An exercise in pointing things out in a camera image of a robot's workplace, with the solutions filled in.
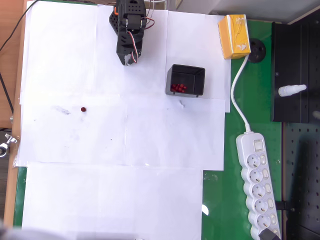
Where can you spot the silver metal clamp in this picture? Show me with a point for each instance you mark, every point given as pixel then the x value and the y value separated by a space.
pixel 6 146

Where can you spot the large white paper sheet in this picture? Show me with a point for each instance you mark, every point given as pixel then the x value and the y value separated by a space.
pixel 112 200

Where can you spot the black plug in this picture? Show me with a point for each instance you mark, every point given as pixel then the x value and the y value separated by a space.
pixel 268 235

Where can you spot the small white bottle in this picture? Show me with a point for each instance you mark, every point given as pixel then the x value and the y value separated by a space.
pixel 291 90

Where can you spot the green table mat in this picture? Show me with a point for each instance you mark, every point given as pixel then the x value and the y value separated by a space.
pixel 260 105

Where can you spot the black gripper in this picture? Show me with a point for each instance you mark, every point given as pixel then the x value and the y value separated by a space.
pixel 126 58

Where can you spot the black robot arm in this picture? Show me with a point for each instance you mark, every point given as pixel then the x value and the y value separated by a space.
pixel 131 15

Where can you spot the yellow box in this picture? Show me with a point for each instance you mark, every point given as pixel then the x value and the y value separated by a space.
pixel 233 35

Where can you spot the black pegboard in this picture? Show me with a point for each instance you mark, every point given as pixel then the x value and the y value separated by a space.
pixel 302 175

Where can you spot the white power strip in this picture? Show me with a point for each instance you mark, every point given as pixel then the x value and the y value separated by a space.
pixel 255 180

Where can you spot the black metal shelf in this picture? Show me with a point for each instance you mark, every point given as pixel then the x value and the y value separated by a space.
pixel 290 62

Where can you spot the black box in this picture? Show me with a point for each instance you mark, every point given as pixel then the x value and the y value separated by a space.
pixel 197 82

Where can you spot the black pegboard bracket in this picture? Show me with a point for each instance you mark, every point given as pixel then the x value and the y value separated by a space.
pixel 285 205

